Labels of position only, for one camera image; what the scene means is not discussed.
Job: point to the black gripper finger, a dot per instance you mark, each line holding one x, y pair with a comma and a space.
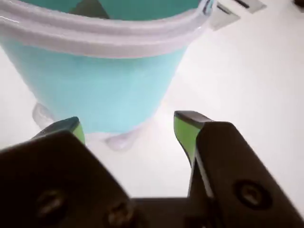
52, 171
232, 171

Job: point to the teal whale-shaped bin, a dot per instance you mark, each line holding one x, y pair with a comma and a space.
95, 83

